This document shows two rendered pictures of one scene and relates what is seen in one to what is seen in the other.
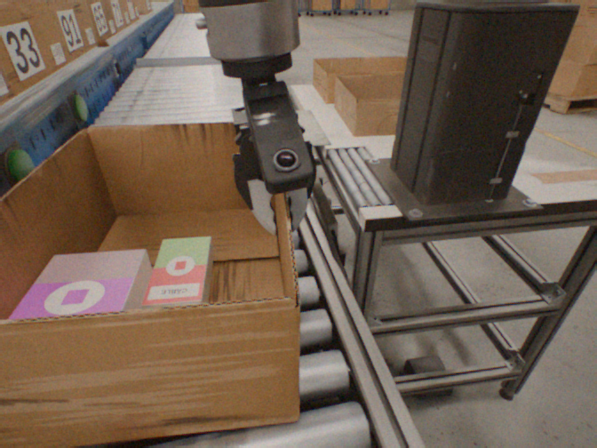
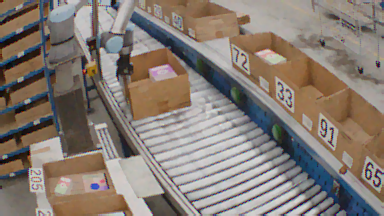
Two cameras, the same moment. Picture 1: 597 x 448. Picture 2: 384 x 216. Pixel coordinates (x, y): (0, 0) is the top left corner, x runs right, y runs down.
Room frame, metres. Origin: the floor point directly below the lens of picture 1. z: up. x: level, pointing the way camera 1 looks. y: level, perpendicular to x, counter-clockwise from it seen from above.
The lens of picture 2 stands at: (2.53, -0.01, 1.90)
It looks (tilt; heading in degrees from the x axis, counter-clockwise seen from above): 30 degrees down; 171
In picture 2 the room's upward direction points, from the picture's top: 6 degrees counter-clockwise
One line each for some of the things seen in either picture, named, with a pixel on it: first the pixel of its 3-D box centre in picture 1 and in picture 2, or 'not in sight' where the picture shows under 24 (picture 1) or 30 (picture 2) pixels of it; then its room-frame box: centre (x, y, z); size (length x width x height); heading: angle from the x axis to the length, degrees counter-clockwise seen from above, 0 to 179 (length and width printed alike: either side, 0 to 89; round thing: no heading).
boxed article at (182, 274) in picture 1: (182, 276); not in sight; (0.36, 0.16, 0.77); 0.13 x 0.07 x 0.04; 6
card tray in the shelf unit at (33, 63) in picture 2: not in sight; (23, 62); (-0.23, -0.85, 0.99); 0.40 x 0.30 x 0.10; 99
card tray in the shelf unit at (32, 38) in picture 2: not in sight; (20, 41); (-0.24, -0.86, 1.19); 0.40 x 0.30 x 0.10; 102
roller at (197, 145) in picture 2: not in sight; (207, 144); (0.83, 0.32, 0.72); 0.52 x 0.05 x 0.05; 102
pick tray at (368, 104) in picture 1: (405, 101); (76, 183); (1.10, -0.32, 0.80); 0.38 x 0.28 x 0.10; 96
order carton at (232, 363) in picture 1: (168, 241); (150, 80); (0.36, 0.16, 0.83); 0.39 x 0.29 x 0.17; 6
